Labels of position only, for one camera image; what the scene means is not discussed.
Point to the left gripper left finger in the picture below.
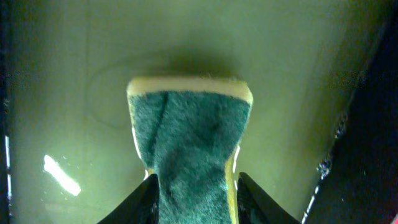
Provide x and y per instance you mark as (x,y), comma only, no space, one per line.
(140,207)

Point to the yellow green sponge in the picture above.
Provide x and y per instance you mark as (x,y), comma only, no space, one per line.
(187,132)

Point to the dark green tray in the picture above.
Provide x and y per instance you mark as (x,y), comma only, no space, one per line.
(68,64)

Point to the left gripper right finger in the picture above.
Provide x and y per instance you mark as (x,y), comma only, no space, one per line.
(255,206)

